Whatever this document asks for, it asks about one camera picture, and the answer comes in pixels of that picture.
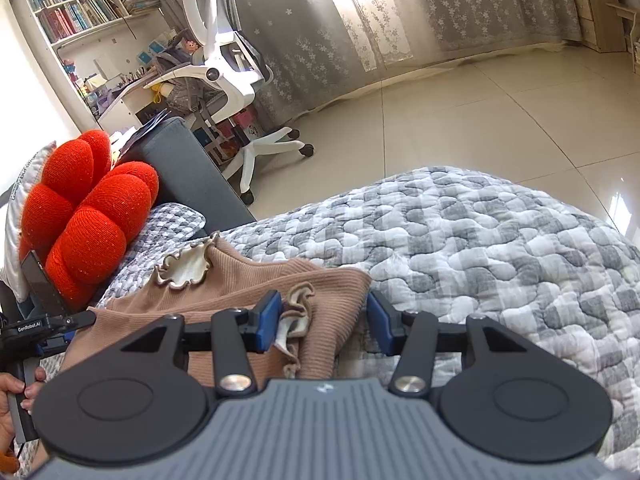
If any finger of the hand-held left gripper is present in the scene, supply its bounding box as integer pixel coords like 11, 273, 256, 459
37, 335, 71, 354
61, 310, 97, 332

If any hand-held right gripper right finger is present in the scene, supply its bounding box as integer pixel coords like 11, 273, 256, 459
366, 291, 533, 397

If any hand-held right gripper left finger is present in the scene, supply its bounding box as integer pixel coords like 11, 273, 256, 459
122, 290, 283, 397

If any brown ribbed sweater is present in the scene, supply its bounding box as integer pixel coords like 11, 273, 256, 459
57, 230, 373, 381

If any person's left hand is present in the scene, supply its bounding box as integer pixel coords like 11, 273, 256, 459
0, 366, 48, 461

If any black smartphone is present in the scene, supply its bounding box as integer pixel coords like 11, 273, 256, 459
20, 250, 71, 318

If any white pillow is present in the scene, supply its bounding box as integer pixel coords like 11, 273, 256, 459
0, 140, 57, 303

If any red flower cushion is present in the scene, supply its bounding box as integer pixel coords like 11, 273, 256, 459
19, 130, 160, 311

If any grey checked quilt blanket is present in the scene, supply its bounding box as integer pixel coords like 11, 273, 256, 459
95, 167, 640, 471

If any dark magazine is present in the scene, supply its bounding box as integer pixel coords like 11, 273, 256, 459
117, 110, 171, 153

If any white desk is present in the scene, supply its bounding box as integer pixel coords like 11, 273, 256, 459
82, 72, 173, 131

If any grey bag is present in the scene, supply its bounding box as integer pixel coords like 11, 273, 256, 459
155, 35, 221, 111

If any white office chair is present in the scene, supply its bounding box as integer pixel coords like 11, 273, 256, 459
147, 0, 316, 206

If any white bookshelf with books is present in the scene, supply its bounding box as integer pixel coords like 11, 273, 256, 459
5, 0, 163, 51

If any grey flower curtain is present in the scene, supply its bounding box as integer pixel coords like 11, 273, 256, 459
130, 0, 583, 126

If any wooden desk with shelves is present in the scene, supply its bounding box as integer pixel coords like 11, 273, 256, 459
562, 0, 640, 68

